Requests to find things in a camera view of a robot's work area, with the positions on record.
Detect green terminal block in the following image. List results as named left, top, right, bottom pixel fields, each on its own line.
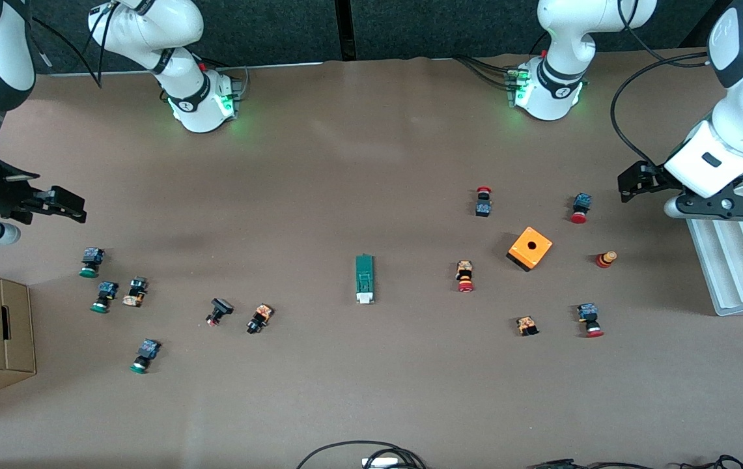
left=354, top=253, right=376, bottom=305

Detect green mushroom push button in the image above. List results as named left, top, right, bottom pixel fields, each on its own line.
left=129, top=338, right=162, bottom=375
left=79, top=247, right=105, bottom=279
left=90, top=281, right=120, bottom=314

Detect red mushroom button blue block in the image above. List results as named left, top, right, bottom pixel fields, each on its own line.
left=570, top=192, right=592, bottom=225
left=576, top=303, right=605, bottom=339

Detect white ribbed tray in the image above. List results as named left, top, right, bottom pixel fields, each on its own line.
left=685, top=156, right=743, bottom=317

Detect black square button red terminals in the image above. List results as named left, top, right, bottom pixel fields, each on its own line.
left=205, top=298, right=234, bottom=327

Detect black arm cable white tag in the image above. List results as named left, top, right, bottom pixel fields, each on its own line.
left=610, top=49, right=716, bottom=171

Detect beige black switch part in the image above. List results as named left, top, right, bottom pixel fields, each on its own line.
left=122, top=276, right=149, bottom=307

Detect orange push button enclosure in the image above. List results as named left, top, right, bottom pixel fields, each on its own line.
left=506, top=226, right=554, bottom=272

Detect black selector switch orange block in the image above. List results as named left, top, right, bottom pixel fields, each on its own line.
left=246, top=303, right=275, bottom=335

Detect black coiled cable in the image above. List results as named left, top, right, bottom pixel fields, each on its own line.
left=680, top=455, right=743, bottom=469

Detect black cable with plug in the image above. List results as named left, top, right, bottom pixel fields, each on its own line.
left=527, top=459, right=678, bottom=469

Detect black vertical post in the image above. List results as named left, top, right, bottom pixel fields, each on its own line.
left=335, top=0, right=354, bottom=61

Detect black looped cable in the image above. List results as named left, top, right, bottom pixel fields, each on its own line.
left=296, top=441, right=427, bottom=469

